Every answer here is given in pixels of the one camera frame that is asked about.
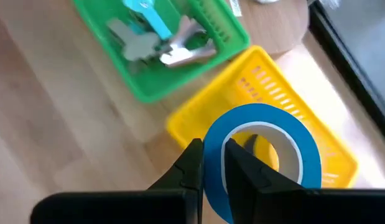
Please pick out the light blue tape roll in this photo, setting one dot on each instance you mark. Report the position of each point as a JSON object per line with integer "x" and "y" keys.
{"x": 260, "y": 115}

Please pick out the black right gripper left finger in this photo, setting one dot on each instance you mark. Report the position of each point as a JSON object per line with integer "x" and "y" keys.
{"x": 186, "y": 174}

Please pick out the cyan staple remover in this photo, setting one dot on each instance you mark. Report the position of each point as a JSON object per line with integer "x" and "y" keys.
{"x": 155, "y": 21}

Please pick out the pale pink staple remover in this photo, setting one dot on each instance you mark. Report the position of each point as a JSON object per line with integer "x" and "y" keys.
{"x": 183, "y": 57}

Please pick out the green plastic basket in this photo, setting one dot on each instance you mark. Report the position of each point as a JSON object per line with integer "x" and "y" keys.
{"x": 148, "y": 84}

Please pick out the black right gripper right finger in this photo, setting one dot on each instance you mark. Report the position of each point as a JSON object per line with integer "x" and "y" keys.
{"x": 251, "y": 193}

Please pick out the grey staple remover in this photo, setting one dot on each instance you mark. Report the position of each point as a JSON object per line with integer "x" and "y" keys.
{"x": 136, "y": 46}

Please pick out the black table frame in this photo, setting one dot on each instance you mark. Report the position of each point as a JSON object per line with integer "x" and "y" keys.
{"x": 350, "y": 62}

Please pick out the yellow plastic basket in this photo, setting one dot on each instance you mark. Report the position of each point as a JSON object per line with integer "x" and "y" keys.
{"x": 211, "y": 102}

